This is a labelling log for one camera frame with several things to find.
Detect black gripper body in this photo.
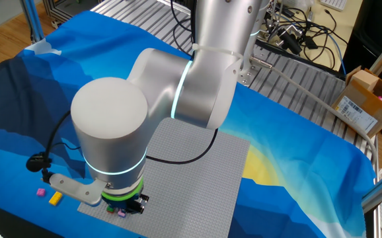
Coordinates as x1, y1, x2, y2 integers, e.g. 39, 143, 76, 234
106, 197, 139, 212

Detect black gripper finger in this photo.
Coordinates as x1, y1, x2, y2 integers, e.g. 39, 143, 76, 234
126, 194, 150, 215

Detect grey Lego baseplate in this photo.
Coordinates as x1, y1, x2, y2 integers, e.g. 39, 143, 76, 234
77, 117, 252, 238

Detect yellow Lego brick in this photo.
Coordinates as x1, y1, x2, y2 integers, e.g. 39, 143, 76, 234
48, 191, 63, 207

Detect blue mountain print cloth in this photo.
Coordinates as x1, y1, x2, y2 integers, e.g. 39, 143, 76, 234
0, 9, 377, 238

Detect black clamp device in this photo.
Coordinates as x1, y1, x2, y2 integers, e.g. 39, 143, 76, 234
275, 24, 303, 56

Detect black power adapter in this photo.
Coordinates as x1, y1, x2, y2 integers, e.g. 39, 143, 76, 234
302, 34, 320, 50

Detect open cardboard box with label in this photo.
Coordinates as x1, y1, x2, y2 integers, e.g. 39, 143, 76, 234
330, 65, 382, 139

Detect small tan cardboard box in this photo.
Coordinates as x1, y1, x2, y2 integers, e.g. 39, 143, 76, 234
350, 69, 380, 93

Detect white keyboard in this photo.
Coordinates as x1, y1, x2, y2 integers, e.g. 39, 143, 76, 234
319, 0, 348, 12

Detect black cabinet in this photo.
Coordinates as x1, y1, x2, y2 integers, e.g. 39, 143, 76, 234
342, 0, 382, 94

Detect green flange ring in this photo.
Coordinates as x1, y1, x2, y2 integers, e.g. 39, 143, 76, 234
100, 178, 145, 203

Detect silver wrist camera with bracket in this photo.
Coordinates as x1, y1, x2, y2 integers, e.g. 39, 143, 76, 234
41, 170, 108, 206

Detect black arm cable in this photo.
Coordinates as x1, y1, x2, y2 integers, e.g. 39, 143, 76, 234
25, 110, 219, 175

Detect black white striped frame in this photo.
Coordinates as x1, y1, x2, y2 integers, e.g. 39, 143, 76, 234
42, 0, 108, 30

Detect grey hose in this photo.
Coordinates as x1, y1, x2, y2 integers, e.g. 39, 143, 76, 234
249, 55, 378, 173

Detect blue cable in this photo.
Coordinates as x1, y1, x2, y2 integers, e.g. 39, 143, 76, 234
325, 31, 348, 76

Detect black desk cable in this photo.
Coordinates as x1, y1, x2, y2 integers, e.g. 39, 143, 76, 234
260, 6, 349, 72

